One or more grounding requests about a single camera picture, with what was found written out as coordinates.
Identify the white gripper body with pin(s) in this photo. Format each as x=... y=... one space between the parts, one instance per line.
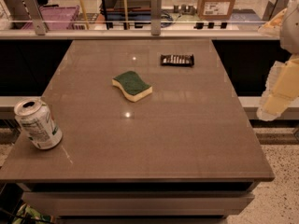
x=291 y=27

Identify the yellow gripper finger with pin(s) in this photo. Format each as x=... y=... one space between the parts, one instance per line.
x=281 y=89
x=272 y=27

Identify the black rxbar chocolate wrapper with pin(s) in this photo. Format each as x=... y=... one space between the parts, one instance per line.
x=177 y=60

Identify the white green 7up can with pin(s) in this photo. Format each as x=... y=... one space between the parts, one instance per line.
x=37 y=122

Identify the cardboard box with label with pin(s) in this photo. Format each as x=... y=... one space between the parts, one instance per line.
x=215 y=9

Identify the green yellow sponge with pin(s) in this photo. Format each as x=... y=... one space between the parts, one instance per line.
x=132 y=86

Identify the yellow pole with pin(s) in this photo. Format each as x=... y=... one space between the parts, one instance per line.
x=84 y=14

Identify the purple plastic crate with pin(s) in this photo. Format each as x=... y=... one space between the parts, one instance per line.
x=59 y=18

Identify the green patterned bag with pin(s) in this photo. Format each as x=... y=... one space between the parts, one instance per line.
x=28 y=215

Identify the right metal railing post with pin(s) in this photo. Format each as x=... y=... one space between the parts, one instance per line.
x=276 y=2

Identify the metal railing post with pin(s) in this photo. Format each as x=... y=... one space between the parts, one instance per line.
x=38 y=23
x=156 y=7
x=276 y=2

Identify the middle metal railing post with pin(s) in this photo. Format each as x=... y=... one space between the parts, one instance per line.
x=156 y=7

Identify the left metal railing post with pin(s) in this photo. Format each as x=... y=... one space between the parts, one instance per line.
x=38 y=23

